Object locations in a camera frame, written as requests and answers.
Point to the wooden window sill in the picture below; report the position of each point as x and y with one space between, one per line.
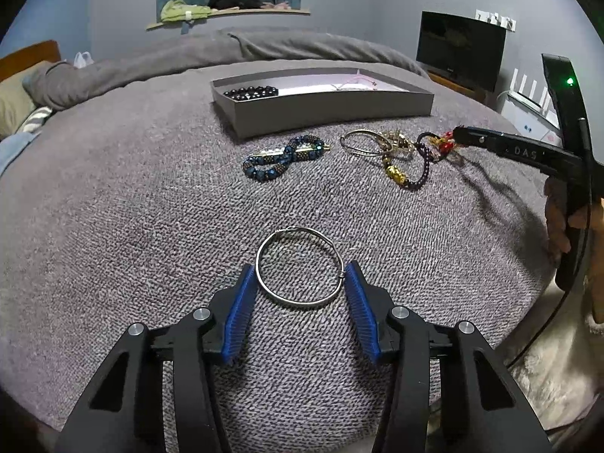
245 15

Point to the person's right hand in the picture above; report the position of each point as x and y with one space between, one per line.
557 217

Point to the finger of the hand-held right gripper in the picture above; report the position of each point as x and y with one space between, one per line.
509 150

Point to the wooden headboard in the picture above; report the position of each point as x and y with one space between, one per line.
28 54

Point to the grey folded duvet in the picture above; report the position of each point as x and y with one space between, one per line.
141 71

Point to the black cloth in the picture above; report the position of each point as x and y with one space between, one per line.
231 2

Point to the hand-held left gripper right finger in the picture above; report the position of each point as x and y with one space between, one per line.
363 314

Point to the white plastic bag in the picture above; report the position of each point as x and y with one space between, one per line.
84 59

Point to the light blue cloth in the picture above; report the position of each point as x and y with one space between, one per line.
14 151

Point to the beige fluffy clothing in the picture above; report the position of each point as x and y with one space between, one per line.
566 377

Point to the olive pillow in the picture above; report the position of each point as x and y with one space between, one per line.
14 99

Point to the wooden stand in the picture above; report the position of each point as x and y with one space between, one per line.
465 88

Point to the large silver bangle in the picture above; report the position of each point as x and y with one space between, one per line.
258 269

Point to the white wall sockets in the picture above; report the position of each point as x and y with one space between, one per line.
495 19

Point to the green cloth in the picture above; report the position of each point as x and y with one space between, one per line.
181 9

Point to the thin silver double bangle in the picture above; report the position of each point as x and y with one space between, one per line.
343 144

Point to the grey cardboard tray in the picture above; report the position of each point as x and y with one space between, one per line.
306 113

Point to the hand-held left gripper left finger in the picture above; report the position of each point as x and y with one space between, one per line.
238 316

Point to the grey knit blanket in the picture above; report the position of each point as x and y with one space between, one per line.
141 245

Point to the white router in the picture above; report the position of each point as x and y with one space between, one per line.
531 87
528 120

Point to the striped pillow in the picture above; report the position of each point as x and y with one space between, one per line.
35 120

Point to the pink cloth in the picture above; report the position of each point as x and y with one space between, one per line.
283 5

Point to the black monitor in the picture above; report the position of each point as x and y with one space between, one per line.
457 47

